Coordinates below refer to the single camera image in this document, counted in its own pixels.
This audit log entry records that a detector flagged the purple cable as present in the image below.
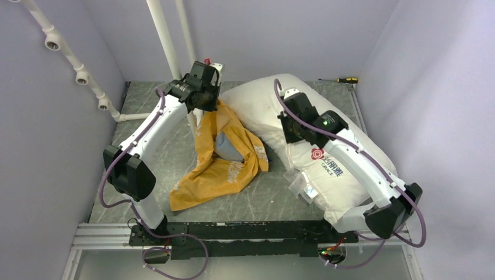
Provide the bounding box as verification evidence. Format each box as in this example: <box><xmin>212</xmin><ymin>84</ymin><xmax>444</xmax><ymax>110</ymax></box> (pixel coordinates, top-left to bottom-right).
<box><xmin>273</xmin><ymin>78</ymin><xmax>427</xmax><ymax>270</ymax></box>
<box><xmin>98</xmin><ymin>86</ymin><xmax>210</xmax><ymax>280</ymax></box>

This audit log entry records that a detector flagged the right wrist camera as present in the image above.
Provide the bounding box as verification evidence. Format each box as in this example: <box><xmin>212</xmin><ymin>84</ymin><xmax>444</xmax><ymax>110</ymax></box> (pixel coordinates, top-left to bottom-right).
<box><xmin>283</xmin><ymin>87</ymin><xmax>300</xmax><ymax>99</ymax></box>

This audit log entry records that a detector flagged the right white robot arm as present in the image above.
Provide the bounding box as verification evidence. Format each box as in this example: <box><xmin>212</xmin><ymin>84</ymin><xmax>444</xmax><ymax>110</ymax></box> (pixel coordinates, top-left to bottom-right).
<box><xmin>274</xmin><ymin>83</ymin><xmax>427</xmax><ymax>247</ymax></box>

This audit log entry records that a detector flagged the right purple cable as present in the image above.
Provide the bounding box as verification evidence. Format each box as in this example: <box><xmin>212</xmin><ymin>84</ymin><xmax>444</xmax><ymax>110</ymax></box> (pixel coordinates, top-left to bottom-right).
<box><xmin>273</xmin><ymin>78</ymin><xmax>427</xmax><ymax>270</ymax></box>

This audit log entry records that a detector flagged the right yellow handled screwdriver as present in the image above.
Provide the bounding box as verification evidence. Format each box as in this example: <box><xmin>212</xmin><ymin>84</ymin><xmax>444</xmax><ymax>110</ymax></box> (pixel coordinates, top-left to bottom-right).
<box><xmin>319</xmin><ymin>77</ymin><xmax>358</xmax><ymax>85</ymax></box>

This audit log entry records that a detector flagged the white pvc pipe rack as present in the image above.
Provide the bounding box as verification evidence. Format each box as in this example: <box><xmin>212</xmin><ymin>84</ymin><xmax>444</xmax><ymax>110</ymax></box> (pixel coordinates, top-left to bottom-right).
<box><xmin>8</xmin><ymin>0</ymin><xmax>202</xmax><ymax>136</ymax></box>

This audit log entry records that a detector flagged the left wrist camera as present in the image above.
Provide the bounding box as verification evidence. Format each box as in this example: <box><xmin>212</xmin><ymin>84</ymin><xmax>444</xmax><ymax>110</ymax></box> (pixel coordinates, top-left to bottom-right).
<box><xmin>204</xmin><ymin>58</ymin><xmax>224</xmax><ymax>79</ymax></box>

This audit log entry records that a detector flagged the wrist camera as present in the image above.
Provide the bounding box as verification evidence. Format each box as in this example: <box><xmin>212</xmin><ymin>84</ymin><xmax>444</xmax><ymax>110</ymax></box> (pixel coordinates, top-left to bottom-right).
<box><xmin>204</xmin><ymin>58</ymin><xmax>224</xmax><ymax>79</ymax></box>
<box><xmin>283</xmin><ymin>87</ymin><xmax>300</xmax><ymax>99</ymax></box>

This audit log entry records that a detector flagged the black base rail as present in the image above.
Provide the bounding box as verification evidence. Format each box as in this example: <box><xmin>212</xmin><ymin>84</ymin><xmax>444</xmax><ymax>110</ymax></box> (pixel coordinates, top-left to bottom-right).
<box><xmin>128</xmin><ymin>220</ymin><xmax>358</xmax><ymax>260</ymax></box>

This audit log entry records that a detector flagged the white pillow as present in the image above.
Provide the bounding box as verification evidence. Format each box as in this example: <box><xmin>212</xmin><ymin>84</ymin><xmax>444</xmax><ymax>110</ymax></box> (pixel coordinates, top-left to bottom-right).
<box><xmin>221</xmin><ymin>74</ymin><xmax>403</xmax><ymax>238</ymax></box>

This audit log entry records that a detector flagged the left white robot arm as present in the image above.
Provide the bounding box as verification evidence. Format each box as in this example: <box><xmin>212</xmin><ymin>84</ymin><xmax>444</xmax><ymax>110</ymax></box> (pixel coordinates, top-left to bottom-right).
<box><xmin>99</xmin><ymin>61</ymin><xmax>224</xmax><ymax>245</ymax></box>

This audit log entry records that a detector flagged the yellow and blue pillowcase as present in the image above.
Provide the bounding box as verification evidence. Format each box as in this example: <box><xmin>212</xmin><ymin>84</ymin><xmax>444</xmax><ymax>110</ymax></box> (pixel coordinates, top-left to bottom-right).
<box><xmin>169</xmin><ymin>101</ymin><xmax>269</xmax><ymax>211</ymax></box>

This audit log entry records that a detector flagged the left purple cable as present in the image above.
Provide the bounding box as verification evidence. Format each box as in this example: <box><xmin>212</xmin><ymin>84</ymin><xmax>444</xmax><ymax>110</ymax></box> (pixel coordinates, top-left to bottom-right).
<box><xmin>98</xmin><ymin>86</ymin><xmax>210</xmax><ymax>280</ymax></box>

